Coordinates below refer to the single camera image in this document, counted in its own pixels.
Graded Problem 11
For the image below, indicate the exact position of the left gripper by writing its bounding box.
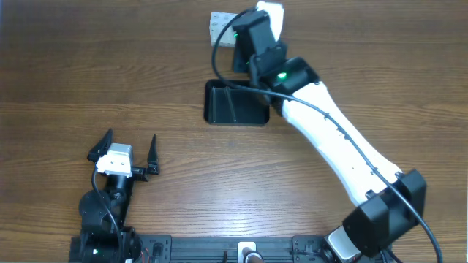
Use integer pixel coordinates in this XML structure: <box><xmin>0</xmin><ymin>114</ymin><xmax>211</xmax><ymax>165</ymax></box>
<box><xmin>86</xmin><ymin>127</ymin><xmax>162</xmax><ymax>183</ymax></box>

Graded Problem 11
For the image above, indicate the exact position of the black tray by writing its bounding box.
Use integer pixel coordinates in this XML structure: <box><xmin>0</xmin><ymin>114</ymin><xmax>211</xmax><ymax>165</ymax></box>
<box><xmin>203</xmin><ymin>79</ymin><xmax>282</xmax><ymax>127</ymax></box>

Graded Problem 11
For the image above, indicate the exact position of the black cable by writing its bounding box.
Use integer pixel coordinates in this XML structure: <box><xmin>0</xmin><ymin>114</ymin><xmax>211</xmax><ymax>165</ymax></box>
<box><xmin>90</xmin><ymin>167</ymin><xmax>125</xmax><ymax>256</ymax></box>
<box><xmin>211</xmin><ymin>7</ymin><xmax>444</xmax><ymax>263</ymax></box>

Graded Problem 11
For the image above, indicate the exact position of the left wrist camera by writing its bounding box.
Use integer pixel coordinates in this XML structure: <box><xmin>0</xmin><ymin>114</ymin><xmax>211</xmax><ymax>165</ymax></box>
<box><xmin>95</xmin><ymin>142</ymin><xmax>134</xmax><ymax>179</ymax></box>

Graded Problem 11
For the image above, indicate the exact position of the mounting rail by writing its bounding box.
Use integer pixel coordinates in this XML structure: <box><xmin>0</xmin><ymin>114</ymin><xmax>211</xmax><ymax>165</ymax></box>
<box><xmin>69</xmin><ymin>234</ymin><xmax>395</xmax><ymax>263</ymax></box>

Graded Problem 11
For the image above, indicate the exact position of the white test tube rack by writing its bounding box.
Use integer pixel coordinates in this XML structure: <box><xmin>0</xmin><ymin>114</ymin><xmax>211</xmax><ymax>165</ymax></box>
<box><xmin>209</xmin><ymin>10</ymin><xmax>242</xmax><ymax>48</ymax></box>

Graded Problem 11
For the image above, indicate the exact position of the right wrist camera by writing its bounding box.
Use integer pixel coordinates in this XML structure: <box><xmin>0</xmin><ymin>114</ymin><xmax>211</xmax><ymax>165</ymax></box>
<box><xmin>255</xmin><ymin>1</ymin><xmax>285</xmax><ymax>42</ymax></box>

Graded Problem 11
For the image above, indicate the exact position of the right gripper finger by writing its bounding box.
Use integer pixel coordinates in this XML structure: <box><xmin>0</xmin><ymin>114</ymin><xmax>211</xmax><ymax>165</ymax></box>
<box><xmin>232</xmin><ymin>45</ymin><xmax>254</xmax><ymax>73</ymax></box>

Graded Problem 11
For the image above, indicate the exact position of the clear test tube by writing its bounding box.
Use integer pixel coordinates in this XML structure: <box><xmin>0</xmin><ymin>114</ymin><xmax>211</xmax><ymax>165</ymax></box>
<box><xmin>211</xmin><ymin>87</ymin><xmax>218</xmax><ymax>123</ymax></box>
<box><xmin>223</xmin><ymin>86</ymin><xmax>238</xmax><ymax>123</ymax></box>

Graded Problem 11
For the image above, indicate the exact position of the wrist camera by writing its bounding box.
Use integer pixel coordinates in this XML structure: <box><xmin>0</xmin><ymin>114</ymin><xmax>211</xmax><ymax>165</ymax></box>
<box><xmin>255</xmin><ymin>1</ymin><xmax>285</xmax><ymax>42</ymax></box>
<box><xmin>95</xmin><ymin>142</ymin><xmax>134</xmax><ymax>179</ymax></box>

